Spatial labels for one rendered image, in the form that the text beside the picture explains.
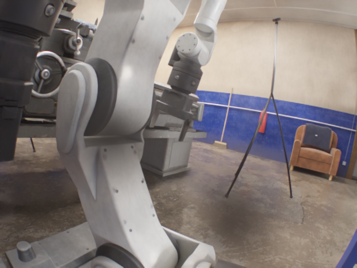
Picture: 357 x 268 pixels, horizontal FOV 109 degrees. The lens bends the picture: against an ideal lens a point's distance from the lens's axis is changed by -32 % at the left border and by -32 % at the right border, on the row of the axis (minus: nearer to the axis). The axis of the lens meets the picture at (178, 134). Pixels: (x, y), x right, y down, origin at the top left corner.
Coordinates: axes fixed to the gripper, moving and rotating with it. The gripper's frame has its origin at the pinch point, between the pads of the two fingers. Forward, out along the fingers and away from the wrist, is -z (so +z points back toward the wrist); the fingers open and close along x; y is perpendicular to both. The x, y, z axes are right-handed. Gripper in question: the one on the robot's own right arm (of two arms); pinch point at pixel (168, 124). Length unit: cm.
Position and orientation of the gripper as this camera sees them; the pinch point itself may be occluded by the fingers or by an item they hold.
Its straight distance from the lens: 55.5
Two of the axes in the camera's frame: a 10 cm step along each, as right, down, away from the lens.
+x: -8.3, -3.9, 3.9
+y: -4.3, 0.2, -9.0
